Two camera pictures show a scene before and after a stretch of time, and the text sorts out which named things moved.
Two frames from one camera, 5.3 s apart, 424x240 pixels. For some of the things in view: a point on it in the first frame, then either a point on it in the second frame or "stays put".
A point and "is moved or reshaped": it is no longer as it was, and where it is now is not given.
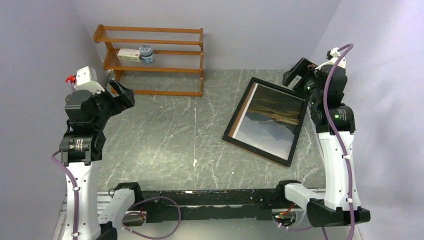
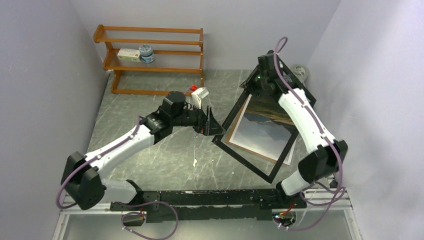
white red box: [129, 54] stays put
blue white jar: [147, 55] stays put
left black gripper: [125, 100] to [207, 124]
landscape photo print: [270, 120] stays put
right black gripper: [304, 68] to [248, 84]
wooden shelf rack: [154, 60] stays put
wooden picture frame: [236, 119] is moved or reshaped
